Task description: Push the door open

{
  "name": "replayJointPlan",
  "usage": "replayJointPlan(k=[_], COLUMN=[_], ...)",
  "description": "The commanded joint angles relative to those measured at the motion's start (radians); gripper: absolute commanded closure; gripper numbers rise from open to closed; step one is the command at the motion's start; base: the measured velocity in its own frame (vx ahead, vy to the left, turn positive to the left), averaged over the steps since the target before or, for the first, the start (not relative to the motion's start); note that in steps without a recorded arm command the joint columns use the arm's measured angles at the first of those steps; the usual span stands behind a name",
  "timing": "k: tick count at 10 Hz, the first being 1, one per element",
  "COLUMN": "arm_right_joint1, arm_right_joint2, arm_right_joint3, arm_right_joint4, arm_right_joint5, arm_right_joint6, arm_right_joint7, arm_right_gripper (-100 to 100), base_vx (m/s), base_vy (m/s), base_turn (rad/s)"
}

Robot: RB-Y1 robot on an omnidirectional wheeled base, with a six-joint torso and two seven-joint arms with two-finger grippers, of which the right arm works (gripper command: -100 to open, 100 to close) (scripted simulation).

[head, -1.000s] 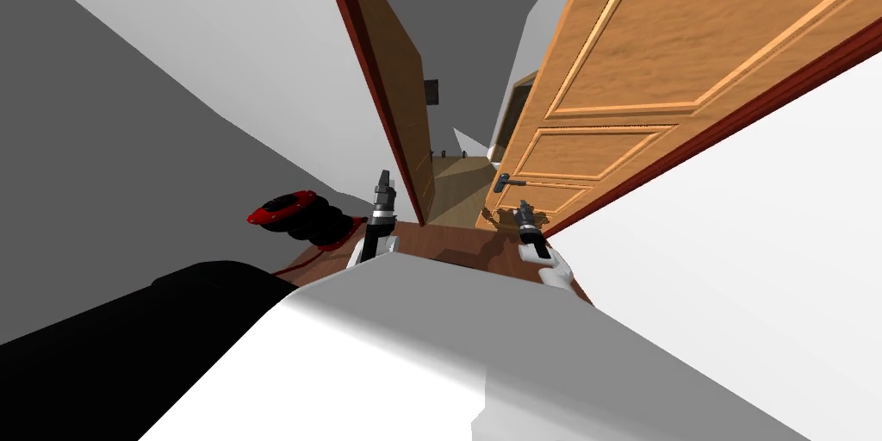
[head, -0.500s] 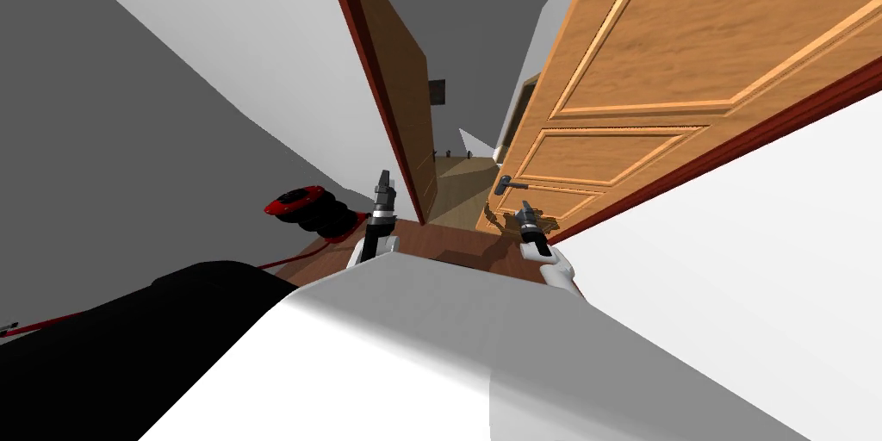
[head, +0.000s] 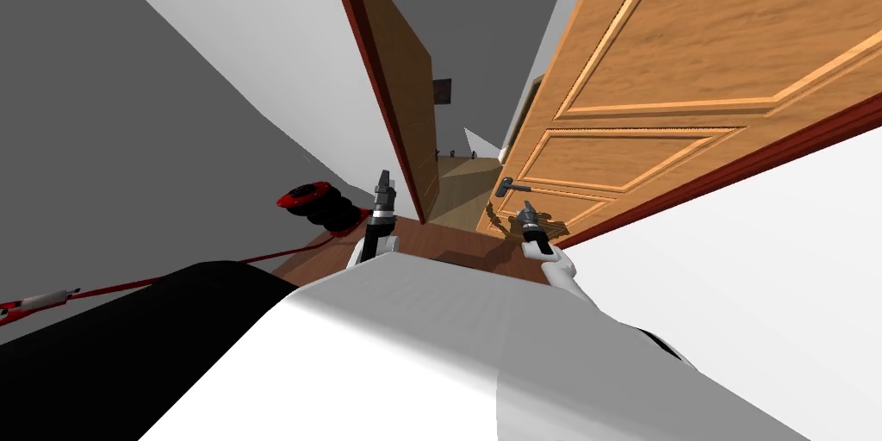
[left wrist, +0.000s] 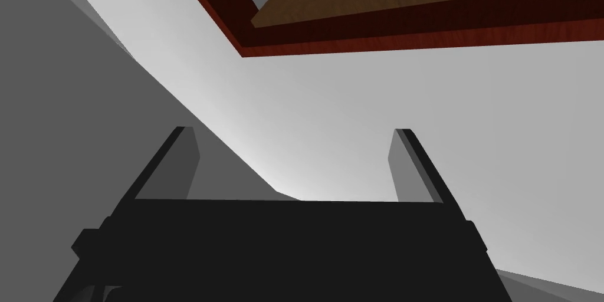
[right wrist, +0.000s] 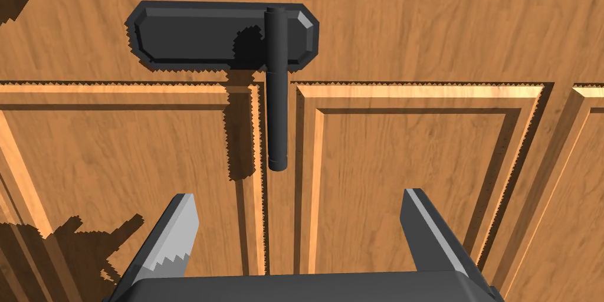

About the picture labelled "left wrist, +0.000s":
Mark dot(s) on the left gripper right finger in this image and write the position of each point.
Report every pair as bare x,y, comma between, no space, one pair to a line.
409,174

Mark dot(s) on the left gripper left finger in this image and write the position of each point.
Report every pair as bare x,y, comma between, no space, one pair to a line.
170,174

